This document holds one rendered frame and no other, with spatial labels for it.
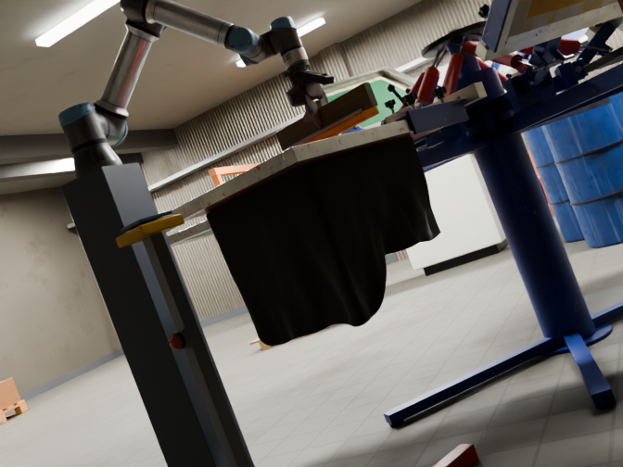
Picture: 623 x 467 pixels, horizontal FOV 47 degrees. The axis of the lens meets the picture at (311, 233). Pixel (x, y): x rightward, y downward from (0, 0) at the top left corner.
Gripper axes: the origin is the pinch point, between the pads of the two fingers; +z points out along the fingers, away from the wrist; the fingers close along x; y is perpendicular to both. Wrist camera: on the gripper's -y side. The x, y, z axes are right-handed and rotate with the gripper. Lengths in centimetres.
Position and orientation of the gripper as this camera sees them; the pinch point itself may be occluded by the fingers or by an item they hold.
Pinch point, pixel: (324, 122)
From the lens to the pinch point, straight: 224.4
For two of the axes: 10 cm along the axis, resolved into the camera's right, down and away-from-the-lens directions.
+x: -6.6, 2.5, -7.1
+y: -6.7, 2.5, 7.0
